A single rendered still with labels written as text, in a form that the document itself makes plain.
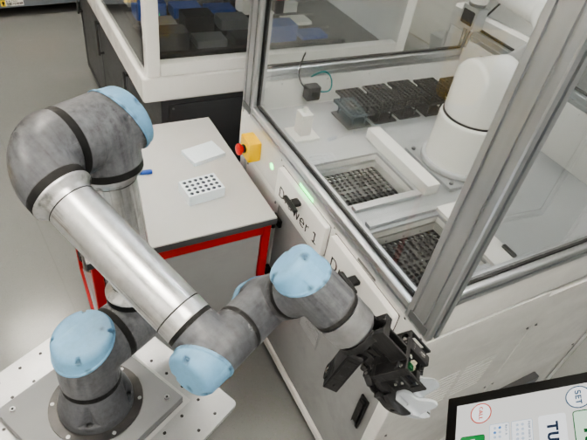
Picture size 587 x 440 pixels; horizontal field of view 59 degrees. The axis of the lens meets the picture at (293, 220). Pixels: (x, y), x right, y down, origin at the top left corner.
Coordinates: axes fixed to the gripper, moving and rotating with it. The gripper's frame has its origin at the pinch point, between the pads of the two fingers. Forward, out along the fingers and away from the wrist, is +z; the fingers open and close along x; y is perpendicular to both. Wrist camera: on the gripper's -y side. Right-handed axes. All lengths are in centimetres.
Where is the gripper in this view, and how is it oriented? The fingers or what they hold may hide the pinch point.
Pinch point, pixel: (420, 410)
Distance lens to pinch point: 91.2
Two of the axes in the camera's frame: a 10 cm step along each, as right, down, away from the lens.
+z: 6.4, 6.9, 3.2
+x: 2.9, -6.1, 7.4
